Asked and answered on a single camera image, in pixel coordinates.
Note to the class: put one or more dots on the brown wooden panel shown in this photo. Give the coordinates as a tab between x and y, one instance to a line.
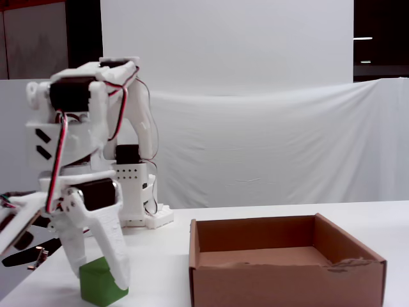
35	41

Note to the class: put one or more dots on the black table clamp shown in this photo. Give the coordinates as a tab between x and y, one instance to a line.
19	259

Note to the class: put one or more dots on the green cube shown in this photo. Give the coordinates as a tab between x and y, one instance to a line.
96	284

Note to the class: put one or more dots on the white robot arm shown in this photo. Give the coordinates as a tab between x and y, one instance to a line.
140	105

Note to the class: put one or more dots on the brown cardboard box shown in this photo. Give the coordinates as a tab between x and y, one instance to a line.
255	288

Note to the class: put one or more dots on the white backdrop sheet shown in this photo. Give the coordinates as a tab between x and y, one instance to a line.
271	144

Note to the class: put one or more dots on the grey partition board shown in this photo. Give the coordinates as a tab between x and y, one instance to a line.
12	134

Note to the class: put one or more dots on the white backdrop panel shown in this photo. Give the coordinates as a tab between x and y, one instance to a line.
223	38

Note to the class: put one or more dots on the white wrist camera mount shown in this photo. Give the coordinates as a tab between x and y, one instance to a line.
16	220

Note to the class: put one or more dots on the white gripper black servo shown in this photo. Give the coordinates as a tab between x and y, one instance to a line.
96	195

